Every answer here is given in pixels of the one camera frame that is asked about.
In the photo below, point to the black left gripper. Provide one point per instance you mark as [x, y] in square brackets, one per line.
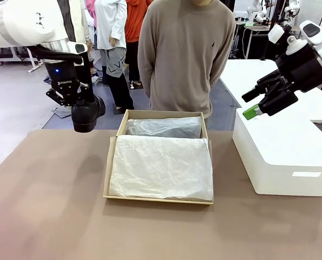
[64, 77]

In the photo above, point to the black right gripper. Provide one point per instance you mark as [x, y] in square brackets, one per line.
[302, 69]

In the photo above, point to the black leather shoe with buckle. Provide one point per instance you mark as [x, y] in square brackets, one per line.
[86, 116]

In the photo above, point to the brown cardboard shoe box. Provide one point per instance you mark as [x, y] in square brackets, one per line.
[107, 176]

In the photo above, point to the white tissue paper sheet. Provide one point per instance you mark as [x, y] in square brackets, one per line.
[160, 168]

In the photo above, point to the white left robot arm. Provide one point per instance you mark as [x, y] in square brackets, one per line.
[14, 24]

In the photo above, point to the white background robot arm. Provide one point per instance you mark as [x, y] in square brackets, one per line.
[251, 13]
[290, 9]

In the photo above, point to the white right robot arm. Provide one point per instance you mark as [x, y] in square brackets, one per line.
[321, 43]

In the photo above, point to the white table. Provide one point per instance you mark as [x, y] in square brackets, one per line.
[247, 78]

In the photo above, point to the white plastic bin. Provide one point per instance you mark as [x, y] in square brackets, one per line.
[282, 146]

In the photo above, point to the background workbench light top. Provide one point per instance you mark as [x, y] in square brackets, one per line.
[261, 28]

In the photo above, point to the pink garment mannequin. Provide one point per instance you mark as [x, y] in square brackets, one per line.
[90, 10]

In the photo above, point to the person in beige sweater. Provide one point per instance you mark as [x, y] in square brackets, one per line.
[185, 59]

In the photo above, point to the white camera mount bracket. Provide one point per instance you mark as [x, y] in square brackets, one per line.
[296, 44]

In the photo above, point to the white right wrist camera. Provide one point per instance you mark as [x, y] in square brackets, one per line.
[276, 33]

